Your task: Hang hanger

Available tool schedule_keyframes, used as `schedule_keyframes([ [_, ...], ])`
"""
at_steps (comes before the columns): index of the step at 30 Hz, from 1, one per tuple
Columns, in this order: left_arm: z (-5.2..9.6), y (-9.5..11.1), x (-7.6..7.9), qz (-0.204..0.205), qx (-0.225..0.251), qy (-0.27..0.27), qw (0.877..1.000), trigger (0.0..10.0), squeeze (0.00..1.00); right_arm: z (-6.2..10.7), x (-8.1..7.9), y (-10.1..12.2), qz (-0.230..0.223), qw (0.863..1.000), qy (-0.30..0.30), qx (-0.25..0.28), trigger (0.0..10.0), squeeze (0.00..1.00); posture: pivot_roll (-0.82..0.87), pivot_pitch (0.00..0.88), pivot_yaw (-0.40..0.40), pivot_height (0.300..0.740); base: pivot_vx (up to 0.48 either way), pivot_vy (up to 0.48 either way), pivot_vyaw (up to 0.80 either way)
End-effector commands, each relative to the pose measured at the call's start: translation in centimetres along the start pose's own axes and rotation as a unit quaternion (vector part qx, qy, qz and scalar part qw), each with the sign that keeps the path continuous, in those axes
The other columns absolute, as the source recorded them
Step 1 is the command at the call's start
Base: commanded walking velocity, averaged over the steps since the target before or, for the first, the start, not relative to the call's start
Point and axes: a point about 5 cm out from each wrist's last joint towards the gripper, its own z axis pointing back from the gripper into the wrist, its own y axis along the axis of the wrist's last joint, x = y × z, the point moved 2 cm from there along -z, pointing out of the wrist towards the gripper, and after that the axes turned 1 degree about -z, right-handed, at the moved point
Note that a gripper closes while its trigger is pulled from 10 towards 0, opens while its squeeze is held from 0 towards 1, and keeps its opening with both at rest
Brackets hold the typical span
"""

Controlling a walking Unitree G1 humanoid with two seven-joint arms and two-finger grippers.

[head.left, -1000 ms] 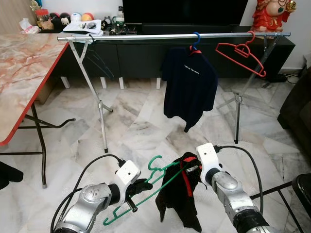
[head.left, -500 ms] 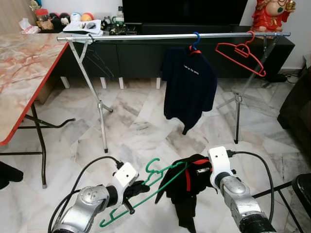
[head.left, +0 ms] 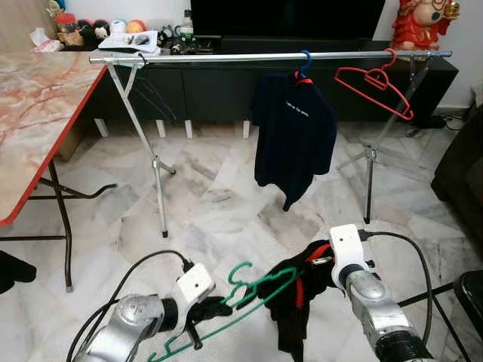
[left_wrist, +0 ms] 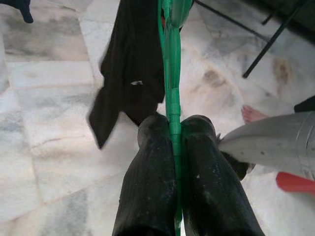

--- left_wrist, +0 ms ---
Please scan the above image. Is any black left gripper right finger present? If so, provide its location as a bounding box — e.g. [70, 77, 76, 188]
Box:
[179, 114, 265, 236]

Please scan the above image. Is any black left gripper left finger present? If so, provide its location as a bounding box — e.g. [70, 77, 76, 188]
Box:
[112, 114, 178, 236]

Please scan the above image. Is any green plastic hanger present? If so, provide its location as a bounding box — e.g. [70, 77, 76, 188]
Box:
[157, 0, 194, 236]

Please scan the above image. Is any black garment red stripe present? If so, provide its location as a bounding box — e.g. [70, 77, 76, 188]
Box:
[88, 0, 315, 195]

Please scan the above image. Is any person's bare foot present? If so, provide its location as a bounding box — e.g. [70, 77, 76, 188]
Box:
[241, 104, 269, 123]

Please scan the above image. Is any black folding chair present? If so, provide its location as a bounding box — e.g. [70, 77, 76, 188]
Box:
[194, 0, 315, 79]

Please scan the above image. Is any navy T-shirt red collar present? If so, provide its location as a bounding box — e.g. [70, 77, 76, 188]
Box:
[0, 0, 34, 24]

